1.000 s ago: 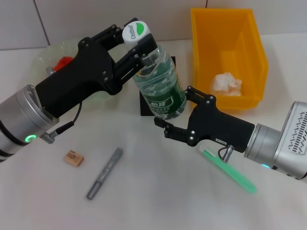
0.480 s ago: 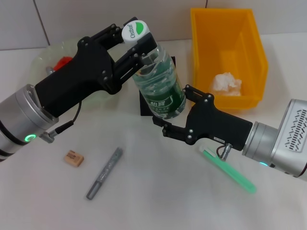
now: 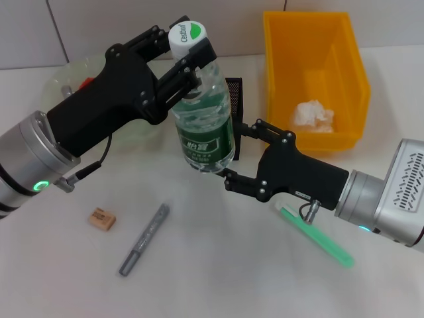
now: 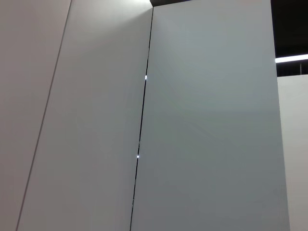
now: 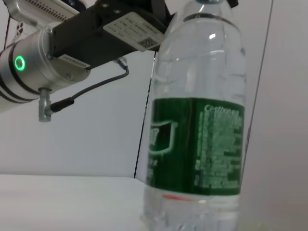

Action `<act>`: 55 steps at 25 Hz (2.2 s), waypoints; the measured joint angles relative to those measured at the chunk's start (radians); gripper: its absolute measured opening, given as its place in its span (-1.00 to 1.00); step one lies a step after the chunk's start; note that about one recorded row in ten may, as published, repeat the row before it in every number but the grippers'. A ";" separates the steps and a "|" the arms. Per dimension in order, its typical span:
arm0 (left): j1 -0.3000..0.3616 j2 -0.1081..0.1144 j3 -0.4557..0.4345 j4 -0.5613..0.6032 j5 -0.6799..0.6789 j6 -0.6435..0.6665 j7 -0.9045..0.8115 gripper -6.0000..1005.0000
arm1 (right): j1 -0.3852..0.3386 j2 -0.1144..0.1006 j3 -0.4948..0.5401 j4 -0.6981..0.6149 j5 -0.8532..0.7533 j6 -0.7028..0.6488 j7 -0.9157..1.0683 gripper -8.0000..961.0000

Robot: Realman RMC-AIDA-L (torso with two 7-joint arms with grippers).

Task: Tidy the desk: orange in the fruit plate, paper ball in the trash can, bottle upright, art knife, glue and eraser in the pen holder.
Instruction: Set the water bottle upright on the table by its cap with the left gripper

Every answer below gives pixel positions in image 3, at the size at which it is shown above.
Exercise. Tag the black mesh pen holder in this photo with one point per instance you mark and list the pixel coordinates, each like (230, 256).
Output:
(236, 99)

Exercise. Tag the orange fruit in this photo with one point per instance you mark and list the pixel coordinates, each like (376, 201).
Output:
(87, 82)

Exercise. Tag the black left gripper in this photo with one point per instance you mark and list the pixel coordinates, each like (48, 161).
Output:
(106, 99)

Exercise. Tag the yellow plastic bin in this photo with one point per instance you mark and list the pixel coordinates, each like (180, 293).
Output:
(311, 66)

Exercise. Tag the green toothbrush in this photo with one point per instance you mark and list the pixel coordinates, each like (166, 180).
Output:
(324, 243)

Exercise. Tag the small beige eraser block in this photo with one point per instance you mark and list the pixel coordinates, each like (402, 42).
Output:
(102, 219)

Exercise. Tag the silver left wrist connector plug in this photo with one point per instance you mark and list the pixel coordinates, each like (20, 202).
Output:
(67, 90)

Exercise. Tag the clear green-label water bottle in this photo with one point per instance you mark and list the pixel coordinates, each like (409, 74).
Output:
(205, 139)

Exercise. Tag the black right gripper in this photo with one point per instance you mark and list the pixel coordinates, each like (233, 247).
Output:
(298, 172)

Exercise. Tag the white paper ball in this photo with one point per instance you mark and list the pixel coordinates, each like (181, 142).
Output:
(309, 117)

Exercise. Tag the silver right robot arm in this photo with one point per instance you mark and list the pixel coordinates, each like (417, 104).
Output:
(387, 198)

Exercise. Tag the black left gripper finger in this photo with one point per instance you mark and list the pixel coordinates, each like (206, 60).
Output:
(203, 54)

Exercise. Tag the pale green glass fruit plate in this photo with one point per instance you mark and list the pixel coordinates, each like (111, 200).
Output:
(59, 76)

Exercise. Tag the silver grey pen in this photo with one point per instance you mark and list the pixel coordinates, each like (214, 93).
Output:
(145, 238)

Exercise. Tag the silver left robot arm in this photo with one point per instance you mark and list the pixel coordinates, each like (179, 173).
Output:
(26, 155)

